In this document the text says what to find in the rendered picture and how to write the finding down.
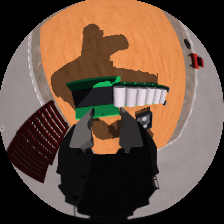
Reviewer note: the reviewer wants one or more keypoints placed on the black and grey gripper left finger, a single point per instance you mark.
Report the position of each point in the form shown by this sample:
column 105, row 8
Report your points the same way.
column 77, row 140

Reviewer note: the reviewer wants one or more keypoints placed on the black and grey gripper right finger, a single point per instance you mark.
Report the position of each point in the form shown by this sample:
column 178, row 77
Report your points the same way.
column 135, row 139

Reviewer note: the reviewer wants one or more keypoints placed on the white cylinder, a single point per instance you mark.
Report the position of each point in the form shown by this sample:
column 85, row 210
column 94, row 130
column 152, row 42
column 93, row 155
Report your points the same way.
column 119, row 96

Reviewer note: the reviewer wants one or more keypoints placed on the light grey cylinder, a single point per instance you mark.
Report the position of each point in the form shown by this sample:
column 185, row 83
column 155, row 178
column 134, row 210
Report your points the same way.
column 131, row 95
column 141, row 96
column 157, row 95
column 163, row 96
column 149, row 95

